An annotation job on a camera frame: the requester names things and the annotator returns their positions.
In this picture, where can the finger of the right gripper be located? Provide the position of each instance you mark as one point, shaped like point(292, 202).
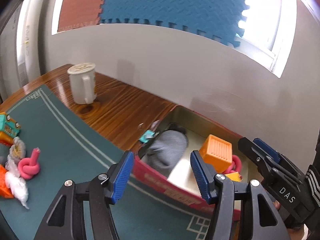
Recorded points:
point(279, 158)

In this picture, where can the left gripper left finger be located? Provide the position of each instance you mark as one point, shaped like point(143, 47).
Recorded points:
point(65, 217)

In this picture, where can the orange embossed toy cube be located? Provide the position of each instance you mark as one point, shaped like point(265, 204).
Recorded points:
point(234, 176)

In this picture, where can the person's hand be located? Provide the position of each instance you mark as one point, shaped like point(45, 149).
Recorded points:
point(303, 210)

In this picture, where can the black striped glove cuff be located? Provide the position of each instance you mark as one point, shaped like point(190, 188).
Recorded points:
point(312, 178)

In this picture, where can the small orange ribbed cube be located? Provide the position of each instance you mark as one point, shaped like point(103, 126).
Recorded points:
point(217, 152)

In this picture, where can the crumpled clear plastic bag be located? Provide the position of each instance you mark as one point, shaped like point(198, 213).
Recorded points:
point(16, 183)

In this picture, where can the orange dotted toy cube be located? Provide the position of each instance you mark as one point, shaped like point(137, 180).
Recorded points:
point(4, 190)

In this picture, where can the green table mat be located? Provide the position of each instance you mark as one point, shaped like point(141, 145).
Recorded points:
point(70, 149)

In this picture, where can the small grey plush toy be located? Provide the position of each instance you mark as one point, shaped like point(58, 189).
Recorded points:
point(17, 151)

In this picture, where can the red storage box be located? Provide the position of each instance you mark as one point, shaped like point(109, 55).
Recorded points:
point(179, 188)

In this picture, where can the teal orange toy bus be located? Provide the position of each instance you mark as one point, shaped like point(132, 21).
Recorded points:
point(9, 129)

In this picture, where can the teal box clasp tag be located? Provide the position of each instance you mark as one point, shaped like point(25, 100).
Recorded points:
point(147, 135)

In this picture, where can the white ceramic mug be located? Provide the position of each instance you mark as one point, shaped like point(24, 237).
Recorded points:
point(82, 82)

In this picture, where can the pink knotted rope toy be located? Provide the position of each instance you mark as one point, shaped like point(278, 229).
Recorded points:
point(29, 167)

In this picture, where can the blue foam wall tile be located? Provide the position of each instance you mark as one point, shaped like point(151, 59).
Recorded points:
point(214, 19)

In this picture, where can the red foam wall tile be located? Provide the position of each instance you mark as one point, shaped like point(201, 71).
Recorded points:
point(76, 14)

